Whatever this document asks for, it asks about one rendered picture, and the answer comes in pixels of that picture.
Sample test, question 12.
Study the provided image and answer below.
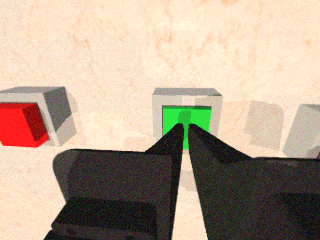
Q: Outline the green button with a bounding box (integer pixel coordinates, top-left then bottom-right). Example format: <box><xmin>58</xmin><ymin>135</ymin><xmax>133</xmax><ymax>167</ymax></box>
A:
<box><xmin>152</xmin><ymin>87</ymin><xmax>224</xmax><ymax>155</ymax></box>

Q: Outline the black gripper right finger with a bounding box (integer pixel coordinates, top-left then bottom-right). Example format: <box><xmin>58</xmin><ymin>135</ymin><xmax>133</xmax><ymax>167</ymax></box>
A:
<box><xmin>188</xmin><ymin>124</ymin><xmax>320</xmax><ymax>240</ymax></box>

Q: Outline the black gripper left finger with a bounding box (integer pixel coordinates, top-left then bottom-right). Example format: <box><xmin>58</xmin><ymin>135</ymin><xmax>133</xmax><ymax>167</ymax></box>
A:
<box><xmin>52</xmin><ymin>123</ymin><xmax>184</xmax><ymax>240</ymax></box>

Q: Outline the red button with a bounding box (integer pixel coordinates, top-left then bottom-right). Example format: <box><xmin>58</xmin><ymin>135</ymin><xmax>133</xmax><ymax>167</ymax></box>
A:
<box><xmin>0</xmin><ymin>86</ymin><xmax>77</xmax><ymax>148</ymax></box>

